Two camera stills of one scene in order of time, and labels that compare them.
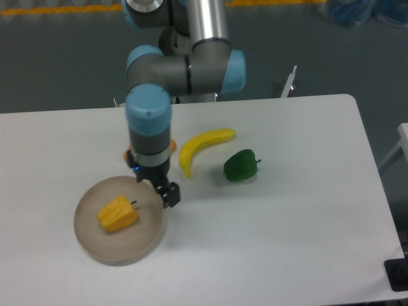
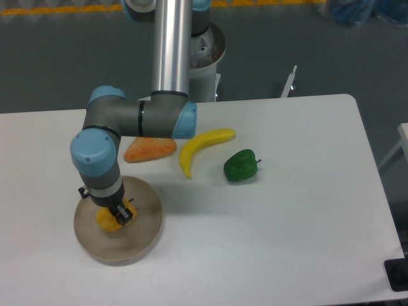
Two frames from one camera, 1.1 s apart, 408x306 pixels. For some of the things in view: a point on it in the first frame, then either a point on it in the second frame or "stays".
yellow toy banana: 208,138 stays
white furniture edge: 403,132 stays
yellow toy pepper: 118,215 stays
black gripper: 157,175 -> 124,215
